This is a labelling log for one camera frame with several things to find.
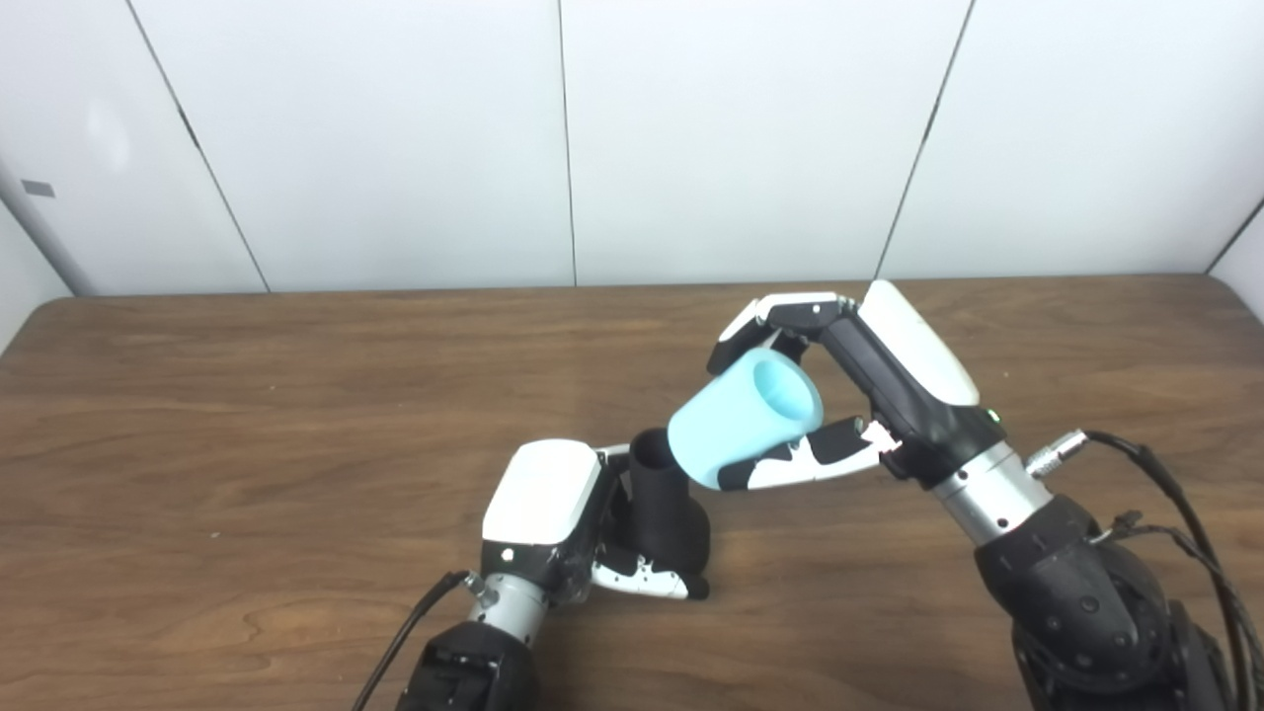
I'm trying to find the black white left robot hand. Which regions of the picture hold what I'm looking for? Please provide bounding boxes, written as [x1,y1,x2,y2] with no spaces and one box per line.
[480,438,712,605]

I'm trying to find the grey wall corner post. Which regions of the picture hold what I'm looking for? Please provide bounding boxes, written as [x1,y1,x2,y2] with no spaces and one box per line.
[0,163,100,297]

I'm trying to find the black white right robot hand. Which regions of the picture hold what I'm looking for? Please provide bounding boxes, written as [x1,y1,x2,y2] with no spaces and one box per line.
[706,279,1006,492]

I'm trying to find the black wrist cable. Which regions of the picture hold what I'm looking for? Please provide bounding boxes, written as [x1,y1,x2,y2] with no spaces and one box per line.
[1025,429,1264,711]
[351,570,495,711]

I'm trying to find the black funnel-shaped nozzle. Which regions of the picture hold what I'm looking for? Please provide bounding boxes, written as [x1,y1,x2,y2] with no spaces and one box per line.
[628,427,712,579]

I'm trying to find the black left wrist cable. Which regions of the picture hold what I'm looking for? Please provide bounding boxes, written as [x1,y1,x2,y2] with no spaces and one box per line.
[351,570,495,711]

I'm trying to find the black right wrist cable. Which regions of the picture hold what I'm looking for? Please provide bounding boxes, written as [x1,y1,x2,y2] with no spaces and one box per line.
[1025,429,1264,711]

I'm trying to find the light-blue hose piece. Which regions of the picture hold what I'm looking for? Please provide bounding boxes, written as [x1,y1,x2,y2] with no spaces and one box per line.
[668,348,825,492]

